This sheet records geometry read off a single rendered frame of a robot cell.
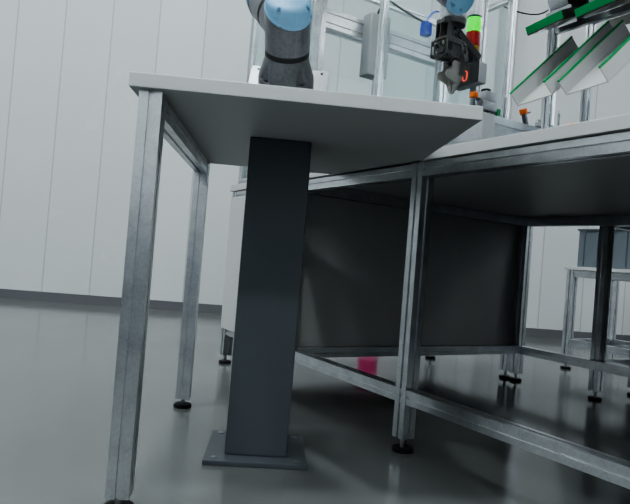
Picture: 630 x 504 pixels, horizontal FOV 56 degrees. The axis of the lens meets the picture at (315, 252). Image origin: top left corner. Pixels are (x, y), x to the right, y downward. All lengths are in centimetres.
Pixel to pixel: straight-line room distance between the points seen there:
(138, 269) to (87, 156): 438
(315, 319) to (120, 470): 132
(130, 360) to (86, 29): 481
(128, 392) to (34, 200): 450
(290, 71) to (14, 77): 449
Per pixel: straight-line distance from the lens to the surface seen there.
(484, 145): 156
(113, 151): 550
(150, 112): 124
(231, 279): 282
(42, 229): 561
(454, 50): 186
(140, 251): 120
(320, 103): 120
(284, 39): 156
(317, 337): 244
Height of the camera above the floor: 52
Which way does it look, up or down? 1 degrees up
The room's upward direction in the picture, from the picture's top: 5 degrees clockwise
